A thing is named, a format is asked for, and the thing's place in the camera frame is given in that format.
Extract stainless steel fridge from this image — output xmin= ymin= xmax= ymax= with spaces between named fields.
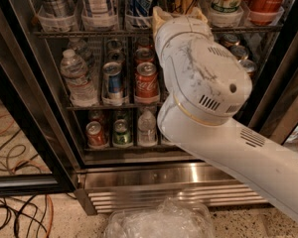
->
xmin=0 ymin=0 xmax=298 ymax=216

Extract red cola can front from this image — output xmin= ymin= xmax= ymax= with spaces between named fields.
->
xmin=135 ymin=62 xmax=158 ymax=98

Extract blue silver can front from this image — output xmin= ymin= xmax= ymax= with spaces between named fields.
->
xmin=102 ymin=61 xmax=123 ymax=99

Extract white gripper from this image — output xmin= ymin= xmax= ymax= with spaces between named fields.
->
xmin=151 ymin=5 xmax=215 ymax=64

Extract front water bottle middle shelf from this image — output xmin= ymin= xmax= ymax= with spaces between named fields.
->
xmin=61 ymin=49 xmax=98 ymax=107

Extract red cola can top shelf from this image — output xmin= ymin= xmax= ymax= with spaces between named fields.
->
xmin=248 ymin=0 xmax=284 ymax=26

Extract black cables on floor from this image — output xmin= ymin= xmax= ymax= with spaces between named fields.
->
xmin=0 ymin=126 xmax=49 ymax=238

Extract white striped can top shelf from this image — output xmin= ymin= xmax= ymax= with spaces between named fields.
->
xmin=79 ymin=0 xmax=118 ymax=20

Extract red can bottom shelf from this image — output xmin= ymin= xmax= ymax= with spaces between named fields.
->
xmin=85 ymin=121 xmax=107 ymax=148

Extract clear plastic bag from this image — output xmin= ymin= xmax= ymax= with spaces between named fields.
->
xmin=103 ymin=197 xmax=216 ymax=238

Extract rear water bottle middle shelf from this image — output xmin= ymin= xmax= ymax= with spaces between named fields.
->
xmin=68 ymin=38 xmax=94 ymax=67

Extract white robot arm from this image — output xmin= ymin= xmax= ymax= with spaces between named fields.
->
xmin=152 ymin=6 xmax=298 ymax=223

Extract water bottle bottom shelf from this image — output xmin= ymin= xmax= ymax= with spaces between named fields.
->
xmin=137 ymin=110 xmax=157 ymax=147

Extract green can bottom shelf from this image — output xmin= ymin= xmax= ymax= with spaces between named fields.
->
xmin=113 ymin=119 xmax=132 ymax=147

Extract left fridge glass door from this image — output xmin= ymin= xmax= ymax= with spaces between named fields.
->
xmin=0 ymin=0 xmax=77 ymax=196

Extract gold can front middle shelf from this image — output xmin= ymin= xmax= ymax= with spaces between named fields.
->
xmin=239 ymin=59 xmax=257 ymax=77

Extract water bottle shelf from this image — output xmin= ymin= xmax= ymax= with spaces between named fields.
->
xmin=137 ymin=110 xmax=157 ymax=147
xmin=61 ymin=49 xmax=98 ymax=107
xmin=68 ymin=38 xmax=94 ymax=67

